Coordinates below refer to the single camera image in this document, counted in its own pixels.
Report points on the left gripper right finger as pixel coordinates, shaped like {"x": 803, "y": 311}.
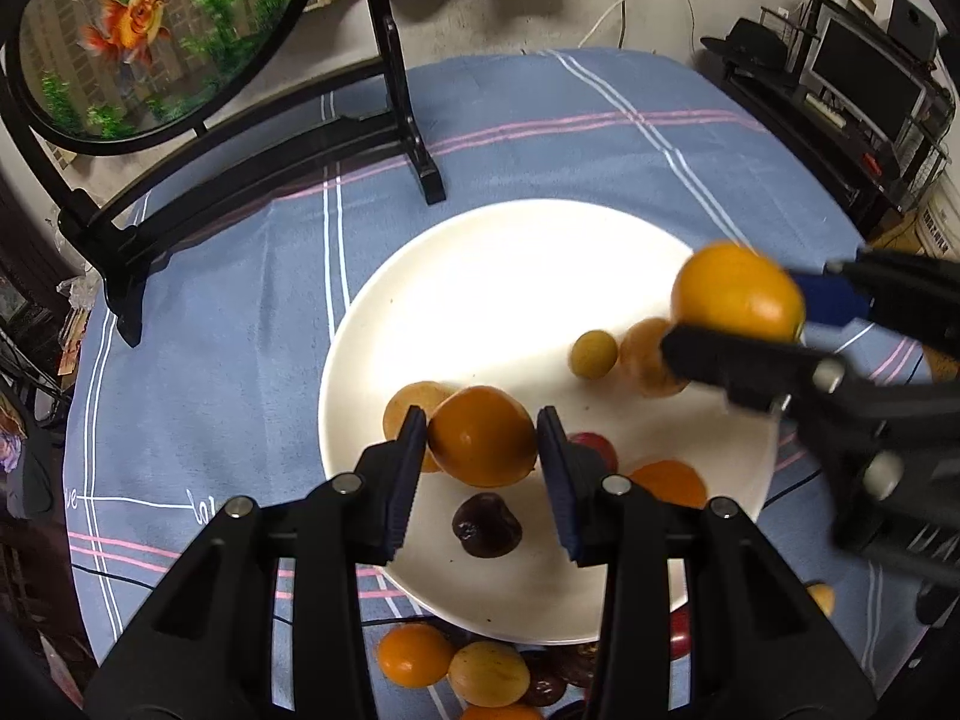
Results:
{"x": 606, "y": 520}

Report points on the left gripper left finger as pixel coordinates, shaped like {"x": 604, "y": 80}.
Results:
{"x": 357, "y": 518}

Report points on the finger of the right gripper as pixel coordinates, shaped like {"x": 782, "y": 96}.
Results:
{"x": 911, "y": 294}
{"x": 755, "y": 373}

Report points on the large orange mandarin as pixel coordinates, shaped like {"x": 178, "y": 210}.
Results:
{"x": 672, "y": 481}

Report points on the yellow-orange fruit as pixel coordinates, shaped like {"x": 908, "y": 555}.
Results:
{"x": 728, "y": 287}

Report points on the small orange fruit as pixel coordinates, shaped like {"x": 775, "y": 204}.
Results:
{"x": 483, "y": 437}

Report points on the small green-yellow fruit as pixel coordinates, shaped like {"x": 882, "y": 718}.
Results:
{"x": 593, "y": 355}

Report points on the small red fruit on plate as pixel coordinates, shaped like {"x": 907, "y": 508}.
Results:
{"x": 601, "y": 445}

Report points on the large red tomato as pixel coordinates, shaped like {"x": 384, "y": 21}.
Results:
{"x": 680, "y": 633}

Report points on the dark cherry on plate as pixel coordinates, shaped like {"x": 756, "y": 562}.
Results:
{"x": 485, "y": 526}

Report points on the tan striped fruit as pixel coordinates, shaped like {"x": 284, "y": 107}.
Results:
{"x": 824, "y": 595}

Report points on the pale peach fruit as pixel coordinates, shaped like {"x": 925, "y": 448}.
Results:
{"x": 641, "y": 358}

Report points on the orange fruit beside pale fruit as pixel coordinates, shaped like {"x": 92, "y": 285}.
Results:
{"x": 414, "y": 655}

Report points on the dark brown oblong fruit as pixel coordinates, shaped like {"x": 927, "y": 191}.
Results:
{"x": 577, "y": 664}

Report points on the dark red cherry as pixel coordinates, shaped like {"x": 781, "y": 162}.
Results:
{"x": 546, "y": 686}

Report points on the blue striped tablecloth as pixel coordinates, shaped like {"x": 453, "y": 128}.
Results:
{"x": 577, "y": 183}

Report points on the black shelf rack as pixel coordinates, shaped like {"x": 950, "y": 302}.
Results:
{"x": 874, "y": 182}

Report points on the pale yellow round fruit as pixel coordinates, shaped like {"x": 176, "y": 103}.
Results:
{"x": 489, "y": 674}

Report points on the computer monitor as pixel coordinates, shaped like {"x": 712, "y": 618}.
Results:
{"x": 867, "y": 79}

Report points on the orange tangerine on cloth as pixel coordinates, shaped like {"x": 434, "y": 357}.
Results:
{"x": 513, "y": 712}

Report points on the white round plate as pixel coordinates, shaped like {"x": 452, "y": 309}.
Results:
{"x": 497, "y": 297}

